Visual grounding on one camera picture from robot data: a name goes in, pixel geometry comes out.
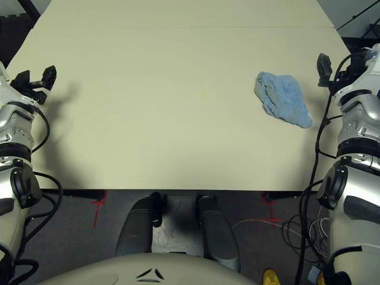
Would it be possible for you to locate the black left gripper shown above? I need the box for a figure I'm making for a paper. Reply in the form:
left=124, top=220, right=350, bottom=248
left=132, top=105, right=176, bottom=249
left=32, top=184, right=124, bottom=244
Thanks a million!
left=12, top=65, right=58, bottom=105

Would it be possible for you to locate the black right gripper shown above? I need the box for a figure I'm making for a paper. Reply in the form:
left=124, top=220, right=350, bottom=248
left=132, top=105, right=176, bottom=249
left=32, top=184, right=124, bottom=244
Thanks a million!
left=316, top=48, right=370, bottom=88

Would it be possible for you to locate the light blue rag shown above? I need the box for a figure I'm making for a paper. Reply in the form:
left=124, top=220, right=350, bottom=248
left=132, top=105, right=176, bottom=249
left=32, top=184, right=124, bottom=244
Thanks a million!
left=253, top=71, right=314, bottom=129

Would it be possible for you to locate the black foam floor mat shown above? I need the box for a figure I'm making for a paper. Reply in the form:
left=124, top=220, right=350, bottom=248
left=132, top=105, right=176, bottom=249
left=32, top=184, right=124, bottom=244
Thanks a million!
left=0, top=13, right=33, bottom=68

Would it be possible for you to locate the grey left robot leg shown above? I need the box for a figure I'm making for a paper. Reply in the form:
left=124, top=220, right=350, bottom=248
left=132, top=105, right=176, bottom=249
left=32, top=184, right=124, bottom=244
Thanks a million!
left=115, top=195, right=155, bottom=258

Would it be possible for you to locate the grey robot leg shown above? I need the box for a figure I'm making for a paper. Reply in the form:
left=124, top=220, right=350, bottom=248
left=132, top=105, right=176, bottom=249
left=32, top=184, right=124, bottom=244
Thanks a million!
left=195, top=194, right=241, bottom=273
left=115, top=195, right=155, bottom=258

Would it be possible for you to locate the grey right robot leg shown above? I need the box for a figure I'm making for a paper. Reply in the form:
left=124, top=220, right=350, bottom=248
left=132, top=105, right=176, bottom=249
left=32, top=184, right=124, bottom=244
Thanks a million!
left=195, top=194, right=241, bottom=273

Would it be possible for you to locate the small grey-blue box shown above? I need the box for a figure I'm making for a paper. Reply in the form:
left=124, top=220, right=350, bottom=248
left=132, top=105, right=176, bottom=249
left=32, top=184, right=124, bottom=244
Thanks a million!
left=308, top=265, right=322, bottom=283

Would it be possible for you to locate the yellow floor object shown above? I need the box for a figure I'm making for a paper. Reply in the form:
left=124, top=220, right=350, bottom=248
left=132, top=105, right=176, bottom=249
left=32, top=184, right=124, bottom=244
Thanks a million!
left=262, top=268, right=280, bottom=285

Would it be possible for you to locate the black camera tripod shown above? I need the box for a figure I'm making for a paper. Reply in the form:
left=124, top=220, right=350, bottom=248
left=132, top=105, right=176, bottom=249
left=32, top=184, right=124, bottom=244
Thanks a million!
left=335, top=13, right=380, bottom=40

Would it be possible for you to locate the black diagonal frame strut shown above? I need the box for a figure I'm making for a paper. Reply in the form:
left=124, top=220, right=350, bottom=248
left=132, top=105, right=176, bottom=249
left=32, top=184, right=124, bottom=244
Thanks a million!
left=23, top=0, right=43, bottom=18

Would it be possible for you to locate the thin white floor wire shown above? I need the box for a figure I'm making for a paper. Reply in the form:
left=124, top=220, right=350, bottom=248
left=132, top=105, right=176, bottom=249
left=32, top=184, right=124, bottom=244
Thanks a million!
left=231, top=218, right=286, bottom=230

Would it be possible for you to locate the black floor cable bundle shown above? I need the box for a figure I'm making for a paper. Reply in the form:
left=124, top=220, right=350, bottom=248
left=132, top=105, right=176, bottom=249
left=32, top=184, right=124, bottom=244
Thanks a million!
left=281, top=212, right=331, bottom=265

